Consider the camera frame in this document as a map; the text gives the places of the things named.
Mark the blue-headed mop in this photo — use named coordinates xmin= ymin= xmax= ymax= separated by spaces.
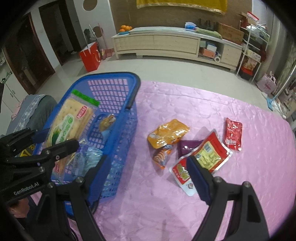
xmin=266 ymin=70 xmax=296 ymax=109

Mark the green-topped cracker packet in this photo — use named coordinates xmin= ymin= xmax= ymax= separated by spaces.
xmin=45 ymin=89 xmax=100 ymax=151

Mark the red and white box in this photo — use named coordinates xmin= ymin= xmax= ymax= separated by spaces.
xmin=246 ymin=11 xmax=259 ymax=22

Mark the round brown wall plate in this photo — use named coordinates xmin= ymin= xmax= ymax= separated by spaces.
xmin=83 ymin=0 xmax=97 ymax=11

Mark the blue cookie packet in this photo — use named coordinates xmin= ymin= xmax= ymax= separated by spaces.
xmin=99 ymin=113 xmax=116 ymax=139

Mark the grey quilted seat cover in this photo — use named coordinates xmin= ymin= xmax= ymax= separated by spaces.
xmin=6 ymin=94 xmax=58 ymax=137

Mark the small red snack packet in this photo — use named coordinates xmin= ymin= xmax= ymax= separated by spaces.
xmin=222 ymin=117 xmax=243 ymax=151

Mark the red and yellow snack packet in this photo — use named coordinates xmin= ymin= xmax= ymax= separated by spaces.
xmin=169 ymin=130 xmax=233 ymax=197

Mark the beige media cabinet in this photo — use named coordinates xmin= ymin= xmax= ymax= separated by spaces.
xmin=112 ymin=26 xmax=244 ymax=71

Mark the green cushion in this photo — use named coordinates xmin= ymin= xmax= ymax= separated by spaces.
xmin=195 ymin=27 xmax=223 ymax=39

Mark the white wall cabinet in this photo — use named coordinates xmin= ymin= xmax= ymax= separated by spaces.
xmin=0 ymin=50 xmax=21 ymax=114

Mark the light blue snack packet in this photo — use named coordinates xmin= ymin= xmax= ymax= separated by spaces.
xmin=85 ymin=147 xmax=105 ymax=172

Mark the pink bag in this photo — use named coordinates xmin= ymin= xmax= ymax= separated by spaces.
xmin=257 ymin=74 xmax=278 ymax=94

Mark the dark wooden door frame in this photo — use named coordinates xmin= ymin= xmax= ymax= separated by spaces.
xmin=2 ymin=11 xmax=56 ymax=95
xmin=38 ymin=0 xmax=80 ymax=66

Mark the brown cardboard box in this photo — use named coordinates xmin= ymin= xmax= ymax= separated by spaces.
xmin=217 ymin=22 xmax=245 ymax=44

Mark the white shelf rack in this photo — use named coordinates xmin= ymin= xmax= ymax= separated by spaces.
xmin=236 ymin=23 xmax=271 ymax=81

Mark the pink cloth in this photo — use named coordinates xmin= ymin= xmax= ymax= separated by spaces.
xmin=10 ymin=103 xmax=22 ymax=118

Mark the orange snack packet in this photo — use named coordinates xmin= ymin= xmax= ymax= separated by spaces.
xmin=147 ymin=119 xmax=190 ymax=149

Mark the black router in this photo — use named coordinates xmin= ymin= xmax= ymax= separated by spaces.
xmin=199 ymin=19 xmax=218 ymax=29

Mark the broom and dustpan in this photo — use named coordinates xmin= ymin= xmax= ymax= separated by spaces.
xmin=89 ymin=23 xmax=114 ymax=61

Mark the pink quilted tablecloth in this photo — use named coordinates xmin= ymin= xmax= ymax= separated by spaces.
xmin=30 ymin=80 xmax=296 ymax=241

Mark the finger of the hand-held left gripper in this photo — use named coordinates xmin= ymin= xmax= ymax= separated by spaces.
xmin=5 ymin=138 xmax=80 ymax=174
xmin=0 ymin=128 xmax=50 ymax=151

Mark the blue plastic basket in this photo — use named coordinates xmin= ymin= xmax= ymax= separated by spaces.
xmin=43 ymin=72 xmax=141 ymax=208

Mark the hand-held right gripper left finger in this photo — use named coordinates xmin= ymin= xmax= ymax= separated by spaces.
xmin=35 ymin=155 xmax=109 ymax=241

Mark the yellow cloth cover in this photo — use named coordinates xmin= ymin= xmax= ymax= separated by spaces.
xmin=136 ymin=0 xmax=228 ymax=15

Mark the purple snack packet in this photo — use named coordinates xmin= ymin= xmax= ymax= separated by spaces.
xmin=177 ymin=139 xmax=205 ymax=160

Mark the small orange and blue packet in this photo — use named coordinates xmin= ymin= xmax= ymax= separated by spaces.
xmin=152 ymin=144 xmax=173 ymax=169

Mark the dark cloth with yellow print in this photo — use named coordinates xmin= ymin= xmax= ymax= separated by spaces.
xmin=20 ymin=144 xmax=35 ymax=158

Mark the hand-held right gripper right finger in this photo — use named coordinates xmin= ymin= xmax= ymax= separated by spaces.
xmin=186 ymin=156 xmax=270 ymax=241

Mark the red paper bag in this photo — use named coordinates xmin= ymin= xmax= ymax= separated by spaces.
xmin=79 ymin=42 xmax=102 ymax=72

